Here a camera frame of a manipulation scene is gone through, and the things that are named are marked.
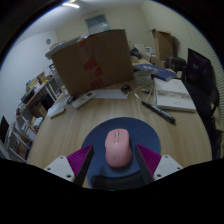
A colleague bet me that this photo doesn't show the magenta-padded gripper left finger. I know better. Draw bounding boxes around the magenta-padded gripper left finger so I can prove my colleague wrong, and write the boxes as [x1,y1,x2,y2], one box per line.
[44,143,95,187]

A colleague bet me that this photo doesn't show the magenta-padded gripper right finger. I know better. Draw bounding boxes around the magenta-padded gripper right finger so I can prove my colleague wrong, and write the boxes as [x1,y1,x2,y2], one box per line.
[134,143,184,185]

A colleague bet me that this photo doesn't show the pink computer mouse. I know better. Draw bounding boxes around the pink computer mouse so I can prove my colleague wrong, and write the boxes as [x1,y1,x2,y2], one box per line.
[104,128,133,168]

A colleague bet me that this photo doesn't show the blue mouse pad with wrist rest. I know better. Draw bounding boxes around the blue mouse pad with wrist rest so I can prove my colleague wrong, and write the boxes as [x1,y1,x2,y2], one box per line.
[80,116,162,191]

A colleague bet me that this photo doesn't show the black marker pen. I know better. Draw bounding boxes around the black marker pen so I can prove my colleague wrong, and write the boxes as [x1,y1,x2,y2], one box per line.
[141,100,177,125]

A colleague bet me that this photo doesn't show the white paper sheet with print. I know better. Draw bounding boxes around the white paper sheet with print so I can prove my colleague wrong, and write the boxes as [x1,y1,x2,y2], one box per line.
[45,94,69,118]

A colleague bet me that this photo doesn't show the wooden shelf unit with clutter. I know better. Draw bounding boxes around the wooden shelf unit with clutter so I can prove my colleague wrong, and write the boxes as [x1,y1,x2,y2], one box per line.
[0,63,64,164]

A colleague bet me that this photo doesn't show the black office chair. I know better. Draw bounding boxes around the black office chair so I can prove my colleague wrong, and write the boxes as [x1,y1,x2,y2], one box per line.
[199,83,223,158]

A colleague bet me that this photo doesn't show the white book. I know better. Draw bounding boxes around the white book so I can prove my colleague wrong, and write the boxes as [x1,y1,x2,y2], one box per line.
[153,77,198,113]

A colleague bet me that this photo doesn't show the small black gadget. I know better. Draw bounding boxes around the small black gadget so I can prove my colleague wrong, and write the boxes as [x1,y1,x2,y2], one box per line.
[120,84,132,95]

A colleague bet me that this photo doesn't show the white plastic container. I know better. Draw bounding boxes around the white plastic container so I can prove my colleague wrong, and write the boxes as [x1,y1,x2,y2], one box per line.
[133,69,154,86]

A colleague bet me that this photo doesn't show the blue book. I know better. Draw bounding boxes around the blue book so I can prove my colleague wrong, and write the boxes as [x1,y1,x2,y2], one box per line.
[133,63,178,83]

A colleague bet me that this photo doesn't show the dark computer monitor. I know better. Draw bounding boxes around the dark computer monitor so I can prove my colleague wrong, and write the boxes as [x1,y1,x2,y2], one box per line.
[185,47,214,98]

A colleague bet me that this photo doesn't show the dark bag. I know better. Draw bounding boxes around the dark bag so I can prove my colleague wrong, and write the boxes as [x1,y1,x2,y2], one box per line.
[165,55,188,73]

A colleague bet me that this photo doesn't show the large brown cardboard box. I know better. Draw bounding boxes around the large brown cardboard box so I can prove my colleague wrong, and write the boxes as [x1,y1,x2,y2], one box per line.
[50,29,135,98]

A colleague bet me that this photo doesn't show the small brown cardboard box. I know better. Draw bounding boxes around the small brown cardboard box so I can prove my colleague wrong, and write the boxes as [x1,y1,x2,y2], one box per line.
[150,28,175,63]

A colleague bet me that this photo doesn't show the ceiling light tube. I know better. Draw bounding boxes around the ceiling light tube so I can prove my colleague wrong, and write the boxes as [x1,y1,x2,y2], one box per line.
[61,1,81,10]

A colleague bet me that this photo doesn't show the white cable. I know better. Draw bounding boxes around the white cable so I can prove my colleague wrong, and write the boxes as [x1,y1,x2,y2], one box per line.
[134,83,156,105]

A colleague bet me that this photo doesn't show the small wall window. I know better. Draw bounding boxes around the small wall window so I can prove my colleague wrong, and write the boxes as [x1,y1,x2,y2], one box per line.
[84,13,110,35]

